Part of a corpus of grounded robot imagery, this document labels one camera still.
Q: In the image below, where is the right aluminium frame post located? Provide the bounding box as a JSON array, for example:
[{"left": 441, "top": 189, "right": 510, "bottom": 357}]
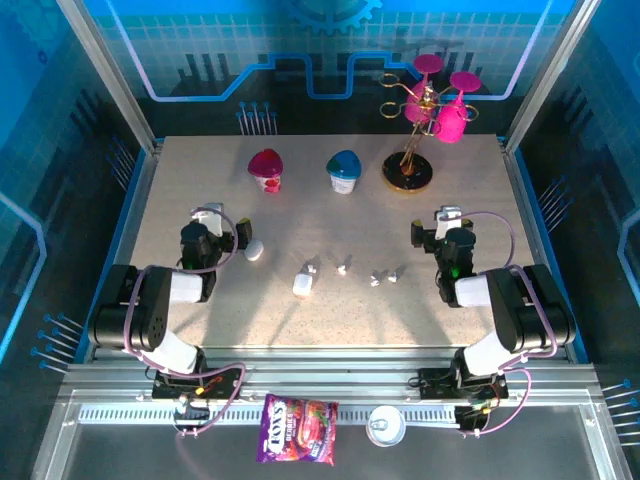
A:
[{"left": 503, "top": 0, "right": 602, "bottom": 154}]

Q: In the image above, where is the silver drink can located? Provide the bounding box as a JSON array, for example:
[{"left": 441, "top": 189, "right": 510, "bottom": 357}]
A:
[{"left": 365, "top": 404, "right": 407, "bottom": 448}]

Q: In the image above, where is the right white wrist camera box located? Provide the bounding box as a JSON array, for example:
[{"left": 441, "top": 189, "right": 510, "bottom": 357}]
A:
[{"left": 433, "top": 204, "right": 464, "bottom": 241}]

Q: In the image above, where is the left black adapter box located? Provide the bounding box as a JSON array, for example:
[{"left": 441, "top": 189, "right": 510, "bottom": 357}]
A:
[{"left": 172, "top": 397, "right": 211, "bottom": 430}]

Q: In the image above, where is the purple candy bag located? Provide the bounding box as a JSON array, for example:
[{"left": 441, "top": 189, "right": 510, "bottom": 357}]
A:
[{"left": 255, "top": 393, "right": 340, "bottom": 467}]

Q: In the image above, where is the pink wine glass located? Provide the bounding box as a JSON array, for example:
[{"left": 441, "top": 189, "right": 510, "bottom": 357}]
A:
[
  {"left": 404, "top": 53, "right": 445, "bottom": 126},
  {"left": 432, "top": 71, "right": 482, "bottom": 145}
]

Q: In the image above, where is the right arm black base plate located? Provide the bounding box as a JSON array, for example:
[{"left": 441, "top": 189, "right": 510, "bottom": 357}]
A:
[{"left": 417, "top": 367, "right": 510, "bottom": 401}]

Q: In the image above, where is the aluminium frame post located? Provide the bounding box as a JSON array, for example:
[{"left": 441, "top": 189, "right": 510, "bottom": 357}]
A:
[
  {"left": 56, "top": 0, "right": 160, "bottom": 154},
  {"left": 503, "top": 0, "right": 602, "bottom": 154}
]

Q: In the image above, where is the left aluminium frame post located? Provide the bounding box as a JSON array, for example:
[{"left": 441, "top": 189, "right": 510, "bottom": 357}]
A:
[{"left": 56, "top": 0, "right": 160, "bottom": 154}]

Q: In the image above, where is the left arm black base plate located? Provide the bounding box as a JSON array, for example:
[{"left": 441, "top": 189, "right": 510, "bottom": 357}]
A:
[{"left": 151, "top": 367, "right": 242, "bottom": 401}]

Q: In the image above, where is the aluminium frame beam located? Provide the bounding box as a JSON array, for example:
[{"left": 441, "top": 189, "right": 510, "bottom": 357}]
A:
[{"left": 59, "top": 347, "right": 601, "bottom": 404}]

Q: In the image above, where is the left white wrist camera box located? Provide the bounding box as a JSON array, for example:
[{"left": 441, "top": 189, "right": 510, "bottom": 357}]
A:
[{"left": 191, "top": 202, "right": 225, "bottom": 237}]

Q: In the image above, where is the gold wire glass rack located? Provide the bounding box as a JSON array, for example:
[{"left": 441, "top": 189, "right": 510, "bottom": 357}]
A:
[{"left": 378, "top": 72, "right": 479, "bottom": 196}]

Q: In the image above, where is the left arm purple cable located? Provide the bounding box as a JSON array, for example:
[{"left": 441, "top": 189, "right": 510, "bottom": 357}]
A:
[{"left": 122, "top": 209, "right": 248, "bottom": 439}]

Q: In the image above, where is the grey slotted cable duct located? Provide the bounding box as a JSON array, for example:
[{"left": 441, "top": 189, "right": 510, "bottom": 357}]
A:
[{"left": 78, "top": 403, "right": 461, "bottom": 426}]

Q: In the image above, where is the right black adapter box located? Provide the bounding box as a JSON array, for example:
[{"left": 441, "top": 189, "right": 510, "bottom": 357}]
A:
[{"left": 455, "top": 403, "right": 494, "bottom": 434}]

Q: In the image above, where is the black adapter box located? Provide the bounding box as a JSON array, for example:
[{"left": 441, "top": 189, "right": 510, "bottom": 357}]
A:
[
  {"left": 172, "top": 397, "right": 211, "bottom": 430},
  {"left": 455, "top": 403, "right": 494, "bottom": 434}
]

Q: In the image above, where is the blue lid yogurt cup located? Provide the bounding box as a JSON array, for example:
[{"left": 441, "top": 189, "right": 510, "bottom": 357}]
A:
[{"left": 325, "top": 150, "right": 363, "bottom": 195}]

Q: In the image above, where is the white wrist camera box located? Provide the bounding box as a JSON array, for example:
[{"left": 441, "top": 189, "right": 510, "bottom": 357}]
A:
[
  {"left": 433, "top": 204, "right": 464, "bottom": 241},
  {"left": 191, "top": 202, "right": 225, "bottom": 237}
]

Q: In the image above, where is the pink lid yogurt cup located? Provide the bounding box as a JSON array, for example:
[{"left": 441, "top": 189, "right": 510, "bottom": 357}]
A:
[{"left": 247, "top": 148, "right": 284, "bottom": 194}]

